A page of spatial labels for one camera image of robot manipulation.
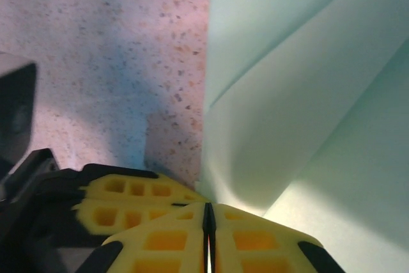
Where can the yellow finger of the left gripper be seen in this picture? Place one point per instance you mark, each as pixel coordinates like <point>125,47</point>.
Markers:
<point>134,186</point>
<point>118,215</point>

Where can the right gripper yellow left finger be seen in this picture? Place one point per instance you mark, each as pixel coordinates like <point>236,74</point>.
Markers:
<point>166,244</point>

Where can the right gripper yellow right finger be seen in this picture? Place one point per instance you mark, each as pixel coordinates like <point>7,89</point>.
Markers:
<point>255,244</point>

